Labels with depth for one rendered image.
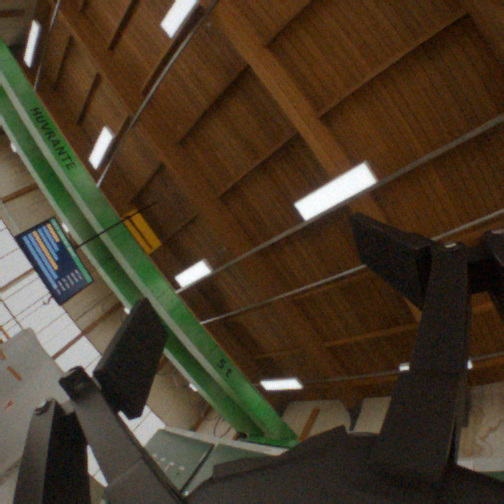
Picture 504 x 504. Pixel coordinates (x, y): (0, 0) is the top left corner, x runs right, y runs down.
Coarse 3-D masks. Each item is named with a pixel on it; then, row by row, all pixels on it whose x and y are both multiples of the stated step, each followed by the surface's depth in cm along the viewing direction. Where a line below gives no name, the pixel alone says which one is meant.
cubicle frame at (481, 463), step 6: (498, 456) 56; (462, 462) 61; (468, 462) 60; (474, 462) 59; (480, 462) 58; (486, 462) 56; (492, 462) 55; (498, 462) 54; (474, 468) 57; (480, 468) 56; (486, 468) 55; (492, 468) 54; (498, 468) 53
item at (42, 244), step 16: (144, 208) 595; (48, 224) 419; (16, 240) 376; (32, 240) 393; (48, 240) 414; (64, 240) 437; (32, 256) 388; (48, 256) 409; (64, 256) 431; (48, 272) 404; (64, 272) 426; (80, 272) 448; (48, 288) 399; (64, 288) 420; (80, 288) 442
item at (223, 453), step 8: (216, 448) 125; (224, 448) 122; (232, 448) 120; (240, 448) 117; (216, 456) 120; (224, 456) 118; (232, 456) 115; (240, 456) 113; (248, 456) 110; (256, 456) 108; (208, 464) 118; (200, 472) 116; (208, 472) 113; (200, 480) 111; (192, 488) 109
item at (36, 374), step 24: (24, 336) 297; (0, 360) 269; (24, 360) 283; (48, 360) 297; (0, 384) 257; (24, 384) 270; (48, 384) 284; (0, 408) 244; (24, 408) 257; (0, 432) 231; (24, 432) 244; (0, 456) 218; (0, 480) 216
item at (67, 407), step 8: (96, 384) 12; (104, 392) 11; (64, 408) 11; (72, 408) 10; (64, 416) 10; (72, 416) 10; (64, 424) 10; (72, 424) 10; (64, 432) 10; (72, 432) 10; (80, 432) 10; (64, 440) 10; (72, 440) 10; (80, 440) 10
